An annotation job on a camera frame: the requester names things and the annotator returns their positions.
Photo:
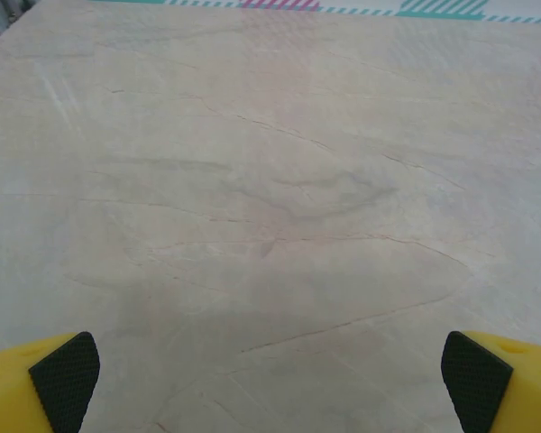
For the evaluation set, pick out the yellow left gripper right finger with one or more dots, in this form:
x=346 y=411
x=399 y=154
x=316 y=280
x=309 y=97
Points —
x=500 y=383

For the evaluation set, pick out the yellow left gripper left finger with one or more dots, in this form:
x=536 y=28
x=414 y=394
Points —
x=49 y=383

